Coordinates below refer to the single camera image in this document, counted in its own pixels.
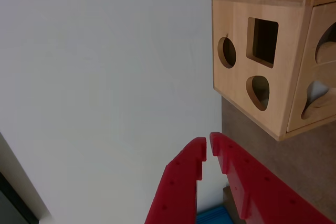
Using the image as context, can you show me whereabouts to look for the brown fibreboard base board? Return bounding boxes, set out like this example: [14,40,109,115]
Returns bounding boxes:
[218,0,336,224]

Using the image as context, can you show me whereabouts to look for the dark panel with beige frame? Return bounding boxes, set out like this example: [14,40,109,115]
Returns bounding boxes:
[0,132,53,224]

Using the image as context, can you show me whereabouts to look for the wooden shape sorter box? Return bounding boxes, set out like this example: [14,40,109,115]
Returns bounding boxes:
[211,0,336,142]

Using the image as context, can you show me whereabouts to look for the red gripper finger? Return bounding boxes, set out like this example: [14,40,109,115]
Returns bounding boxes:
[144,136,207,224]
[209,132,336,224]

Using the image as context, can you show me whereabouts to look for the blue ribbed plastic object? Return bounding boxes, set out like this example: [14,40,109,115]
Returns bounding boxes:
[196,207,233,224]

